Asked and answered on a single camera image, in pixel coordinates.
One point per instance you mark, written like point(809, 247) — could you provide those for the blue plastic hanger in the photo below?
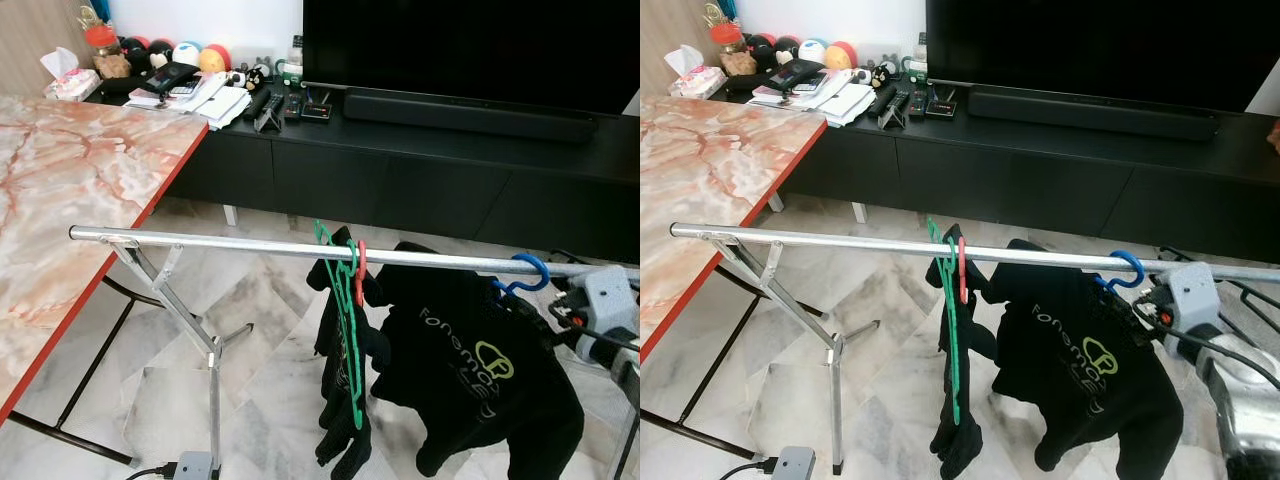
point(1135, 260)
point(540, 262)

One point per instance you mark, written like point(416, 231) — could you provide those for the black printed T-shirt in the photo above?
point(955, 450)
point(1060, 330)
point(340, 450)
point(450, 330)

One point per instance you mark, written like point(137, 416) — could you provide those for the silver right arm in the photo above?
point(628, 380)
point(1240, 410)

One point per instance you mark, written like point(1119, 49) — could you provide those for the red plastic hanger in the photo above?
point(963, 270)
point(360, 270)

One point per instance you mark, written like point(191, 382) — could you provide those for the green plastic hanger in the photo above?
point(324, 238)
point(955, 380)

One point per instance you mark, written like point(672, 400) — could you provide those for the black TV console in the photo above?
point(1000, 190)
point(400, 190)

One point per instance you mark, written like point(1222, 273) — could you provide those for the black soundbar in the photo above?
point(1090, 112)
point(470, 115)

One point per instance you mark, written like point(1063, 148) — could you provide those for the red laughing Buddha statue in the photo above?
point(1274, 135)

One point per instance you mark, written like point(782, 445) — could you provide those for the silver clothes rack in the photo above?
point(800, 235)
point(200, 238)

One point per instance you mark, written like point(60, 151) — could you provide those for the black television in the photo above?
point(1100, 50)
point(470, 50)

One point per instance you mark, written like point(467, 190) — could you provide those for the white tissue box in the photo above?
point(697, 82)
point(72, 85)

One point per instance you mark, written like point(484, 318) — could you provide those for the small black set-top box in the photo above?
point(316, 106)
point(941, 103)

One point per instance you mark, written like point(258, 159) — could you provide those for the black phone stand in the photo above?
point(895, 114)
point(270, 118)

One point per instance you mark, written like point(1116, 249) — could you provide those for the red lidded jar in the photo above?
point(100, 38)
point(727, 35)

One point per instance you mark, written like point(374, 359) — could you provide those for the black plush ball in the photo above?
point(135, 53)
point(760, 50)

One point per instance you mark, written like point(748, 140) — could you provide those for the bottle in green holder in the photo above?
point(291, 65)
point(915, 62)

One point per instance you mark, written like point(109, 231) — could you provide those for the white paper stack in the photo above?
point(215, 105)
point(845, 100)

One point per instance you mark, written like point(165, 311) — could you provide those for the white teal plush ball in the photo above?
point(187, 55)
point(815, 52)

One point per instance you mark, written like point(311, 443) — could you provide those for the yellow red plush ball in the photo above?
point(841, 56)
point(215, 58)

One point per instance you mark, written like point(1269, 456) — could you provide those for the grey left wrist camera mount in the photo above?
point(793, 465)
point(195, 467)

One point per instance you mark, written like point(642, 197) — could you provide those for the light wood wall cabinet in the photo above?
point(30, 40)
point(665, 40)

